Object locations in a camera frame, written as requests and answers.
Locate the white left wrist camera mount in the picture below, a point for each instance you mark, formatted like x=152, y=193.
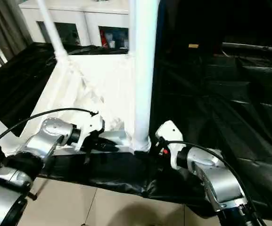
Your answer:
x=92, y=126

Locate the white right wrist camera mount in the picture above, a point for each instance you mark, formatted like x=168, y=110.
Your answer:
x=171, y=131

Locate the black mat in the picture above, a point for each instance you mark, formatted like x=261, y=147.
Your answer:
x=220, y=106

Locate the white cabinet with glass doors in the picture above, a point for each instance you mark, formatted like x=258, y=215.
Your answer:
x=79, y=21

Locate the dark patterned small object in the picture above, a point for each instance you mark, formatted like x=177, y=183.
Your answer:
x=99, y=0

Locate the small red item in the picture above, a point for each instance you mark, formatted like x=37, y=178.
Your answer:
x=104, y=39

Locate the small tan tag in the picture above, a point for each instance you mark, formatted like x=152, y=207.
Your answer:
x=193, y=45

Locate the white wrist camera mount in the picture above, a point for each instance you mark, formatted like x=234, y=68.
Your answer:
x=171, y=131
x=92, y=126

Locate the black work table leg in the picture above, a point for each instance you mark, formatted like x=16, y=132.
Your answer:
x=34, y=196

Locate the long black bar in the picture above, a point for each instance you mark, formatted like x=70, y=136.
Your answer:
x=256, y=46

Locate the grey curtain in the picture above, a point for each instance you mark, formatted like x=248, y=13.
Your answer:
x=8, y=28

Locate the white plastic table top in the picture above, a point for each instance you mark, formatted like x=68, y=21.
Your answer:
x=91, y=94

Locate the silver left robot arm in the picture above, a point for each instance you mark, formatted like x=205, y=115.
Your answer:
x=48, y=139

